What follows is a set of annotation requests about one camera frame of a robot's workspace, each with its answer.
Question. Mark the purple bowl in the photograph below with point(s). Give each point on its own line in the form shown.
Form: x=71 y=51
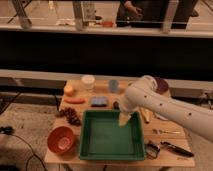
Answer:
x=162 y=85

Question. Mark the wooden table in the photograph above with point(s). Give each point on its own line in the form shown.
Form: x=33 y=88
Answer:
x=165 y=158

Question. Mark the blue sponge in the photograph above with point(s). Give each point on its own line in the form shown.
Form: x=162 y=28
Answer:
x=98 y=102

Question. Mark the metal fork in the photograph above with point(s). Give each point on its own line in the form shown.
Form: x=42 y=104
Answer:
x=157 y=131

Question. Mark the green plastic tray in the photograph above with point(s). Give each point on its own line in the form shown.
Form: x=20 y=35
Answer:
x=101 y=137

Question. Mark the white paper cup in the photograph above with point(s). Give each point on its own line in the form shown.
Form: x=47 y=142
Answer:
x=88 y=82

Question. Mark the black binder clip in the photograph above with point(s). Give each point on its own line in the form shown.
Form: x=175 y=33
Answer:
x=152 y=150

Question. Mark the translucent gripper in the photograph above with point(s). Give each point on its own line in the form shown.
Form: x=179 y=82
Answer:
x=123 y=119

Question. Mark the black rectangular block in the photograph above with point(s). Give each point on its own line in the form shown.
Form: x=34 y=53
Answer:
x=116 y=105

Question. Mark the black handled peeler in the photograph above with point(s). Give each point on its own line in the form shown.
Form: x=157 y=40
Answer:
x=176 y=149

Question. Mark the blue plastic cup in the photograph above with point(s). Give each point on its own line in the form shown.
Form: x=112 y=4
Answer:
x=113 y=86

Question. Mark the toy grape bunch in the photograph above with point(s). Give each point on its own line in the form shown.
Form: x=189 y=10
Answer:
x=71 y=116

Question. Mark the red bowl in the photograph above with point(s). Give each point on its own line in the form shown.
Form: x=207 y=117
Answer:
x=60 y=140

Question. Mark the yellow toy fruit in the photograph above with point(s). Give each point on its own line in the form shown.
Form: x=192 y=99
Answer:
x=69 y=90

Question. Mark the toy sausage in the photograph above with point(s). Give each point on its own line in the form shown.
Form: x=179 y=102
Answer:
x=74 y=100

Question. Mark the person in background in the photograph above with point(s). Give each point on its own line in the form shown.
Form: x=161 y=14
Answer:
x=136 y=13

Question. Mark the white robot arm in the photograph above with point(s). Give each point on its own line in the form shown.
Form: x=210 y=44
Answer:
x=142 y=93

